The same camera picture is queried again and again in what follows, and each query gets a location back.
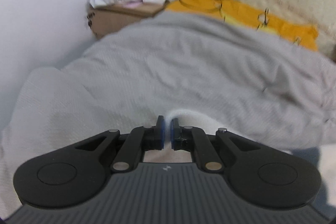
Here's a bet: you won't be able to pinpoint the white fleece striped sweater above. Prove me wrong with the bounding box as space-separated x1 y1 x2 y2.
146 108 295 164

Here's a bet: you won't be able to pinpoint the grey bed sheet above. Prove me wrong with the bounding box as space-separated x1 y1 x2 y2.
1 12 335 217

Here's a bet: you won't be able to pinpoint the cardboard box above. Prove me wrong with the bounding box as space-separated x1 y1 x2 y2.
87 2 167 39

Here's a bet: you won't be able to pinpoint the yellow cloth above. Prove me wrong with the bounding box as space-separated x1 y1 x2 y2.
166 0 318 52

